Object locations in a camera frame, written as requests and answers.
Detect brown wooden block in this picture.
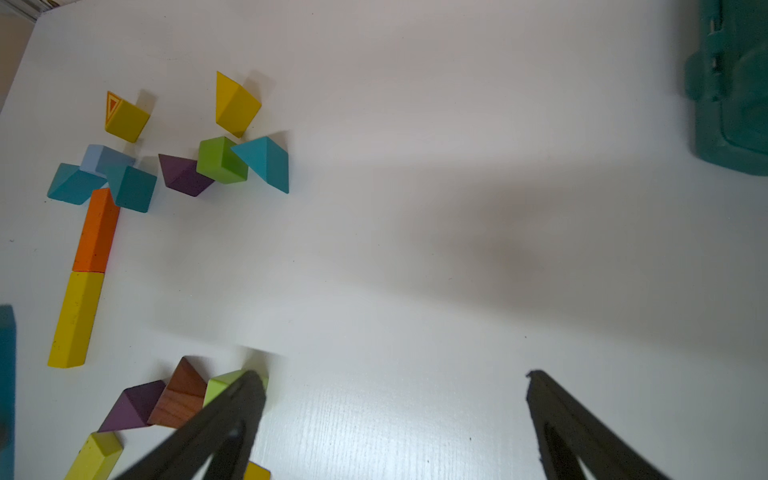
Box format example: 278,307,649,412
148,357,207,429

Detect yellow triangle block red pattern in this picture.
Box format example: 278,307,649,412
104,91,150,143

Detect orange rectangular block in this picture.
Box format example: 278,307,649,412
72,188,120,273

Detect yellow triangular prism block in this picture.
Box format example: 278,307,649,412
215,72,262,138
243,462,271,480

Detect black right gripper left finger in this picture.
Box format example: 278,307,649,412
119,370,266,479

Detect teal triangular prism block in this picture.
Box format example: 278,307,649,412
106,165,157,213
47,163,107,205
231,137,290,194

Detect yellow rectangular block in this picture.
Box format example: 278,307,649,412
47,272,104,369

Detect light green cube block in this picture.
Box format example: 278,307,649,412
203,369,246,406

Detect teal rectangular block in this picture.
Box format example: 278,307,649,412
1,305,16,479

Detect green plastic tool case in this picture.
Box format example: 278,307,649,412
684,0,767,176

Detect light blue cube block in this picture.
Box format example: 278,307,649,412
80,144,136,178

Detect purple triangular prism block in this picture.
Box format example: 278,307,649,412
98,380,166,433
158,154,214,197

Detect yellow-green rectangular block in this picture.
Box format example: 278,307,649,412
64,432,123,480

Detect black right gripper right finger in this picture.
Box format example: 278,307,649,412
526,370,667,480

